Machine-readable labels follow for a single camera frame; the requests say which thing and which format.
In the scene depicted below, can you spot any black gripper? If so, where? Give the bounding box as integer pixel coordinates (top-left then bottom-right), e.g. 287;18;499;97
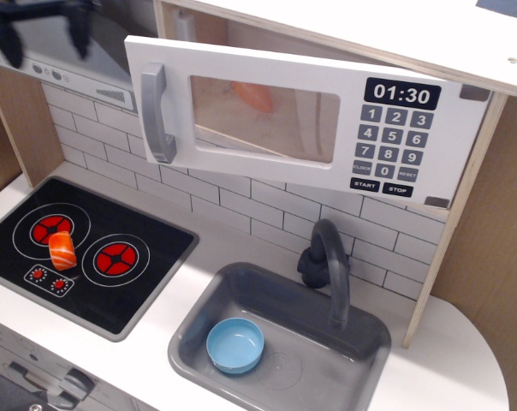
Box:
0;0;100;69

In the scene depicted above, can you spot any white toy microwave door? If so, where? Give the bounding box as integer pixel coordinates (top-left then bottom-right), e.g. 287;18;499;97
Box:
125;36;490;208

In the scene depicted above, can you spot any orange toy inside microwave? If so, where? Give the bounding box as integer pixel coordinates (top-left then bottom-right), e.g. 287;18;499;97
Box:
232;81;273;113

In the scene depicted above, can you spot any grey range hood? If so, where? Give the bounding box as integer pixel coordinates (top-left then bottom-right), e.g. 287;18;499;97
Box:
0;1;157;112

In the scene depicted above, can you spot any orange salmon sushi toy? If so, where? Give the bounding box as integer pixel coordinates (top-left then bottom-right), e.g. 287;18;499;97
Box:
48;231;77;271

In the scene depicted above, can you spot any black toy stovetop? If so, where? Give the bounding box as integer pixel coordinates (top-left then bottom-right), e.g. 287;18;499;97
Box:
0;177;199;342

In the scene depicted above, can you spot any grey oven front panel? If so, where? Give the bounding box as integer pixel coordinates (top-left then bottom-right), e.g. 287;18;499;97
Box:
0;324;152;410

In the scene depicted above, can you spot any dark grey toy faucet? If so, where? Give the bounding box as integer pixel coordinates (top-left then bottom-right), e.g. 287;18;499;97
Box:
297;219;350;329

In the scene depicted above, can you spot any light blue bowl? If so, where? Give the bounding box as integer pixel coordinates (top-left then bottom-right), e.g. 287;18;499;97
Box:
206;318;265;374

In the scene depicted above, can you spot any grey toy sink basin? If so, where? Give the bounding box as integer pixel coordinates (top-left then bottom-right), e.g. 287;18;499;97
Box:
168;263;391;410

